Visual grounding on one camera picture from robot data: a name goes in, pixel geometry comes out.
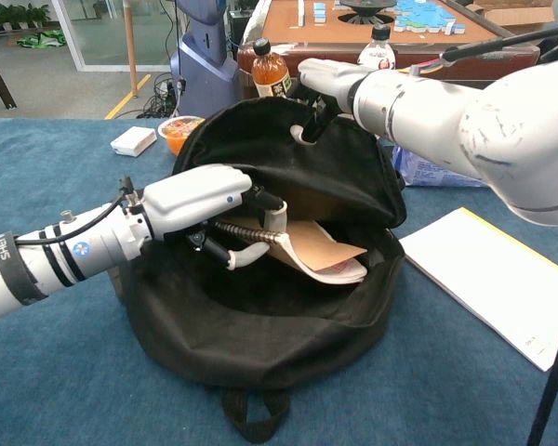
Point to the brown spiral notebook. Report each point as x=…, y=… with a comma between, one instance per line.
x=316, y=251

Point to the brown tea bottle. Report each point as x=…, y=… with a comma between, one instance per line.
x=269, y=76

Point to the clear bottle red label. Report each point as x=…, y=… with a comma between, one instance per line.
x=376, y=53

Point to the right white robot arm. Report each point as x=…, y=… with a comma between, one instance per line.
x=469, y=125

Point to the white yellow-edged notebook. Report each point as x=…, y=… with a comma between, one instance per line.
x=493, y=279

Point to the green potted plants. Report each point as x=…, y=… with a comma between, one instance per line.
x=14, y=16

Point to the blue felt table mat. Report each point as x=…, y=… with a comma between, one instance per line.
x=51, y=371

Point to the wooden pole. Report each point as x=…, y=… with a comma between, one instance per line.
x=131, y=51

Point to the orange food cup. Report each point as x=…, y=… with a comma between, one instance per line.
x=176, y=132

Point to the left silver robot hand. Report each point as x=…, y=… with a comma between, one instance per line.
x=190, y=197

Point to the black backpack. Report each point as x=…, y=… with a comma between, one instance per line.
x=260, y=334

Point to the small white box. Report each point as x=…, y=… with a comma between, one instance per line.
x=132, y=141

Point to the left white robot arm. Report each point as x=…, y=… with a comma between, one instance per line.
x=51, y=260

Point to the white tissue pack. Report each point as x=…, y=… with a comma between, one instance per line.
x=428, y=172

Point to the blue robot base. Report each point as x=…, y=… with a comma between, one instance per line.
x=204, y=69

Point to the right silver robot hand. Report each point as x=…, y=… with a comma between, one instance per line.
x=330, y=81

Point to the cardboard box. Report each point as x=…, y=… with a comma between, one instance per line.
x=516, y=14

